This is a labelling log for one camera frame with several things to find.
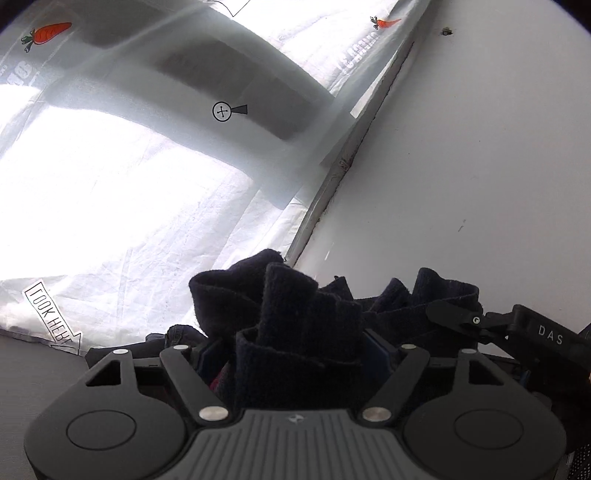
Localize white printed curtain sheet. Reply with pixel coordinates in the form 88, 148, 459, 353
1, 1, 431, 355

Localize red striped folded garment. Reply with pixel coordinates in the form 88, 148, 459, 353
209, 363, 230, 395

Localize navy blue knit sweater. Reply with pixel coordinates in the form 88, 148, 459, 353
85, 248, 484, 411

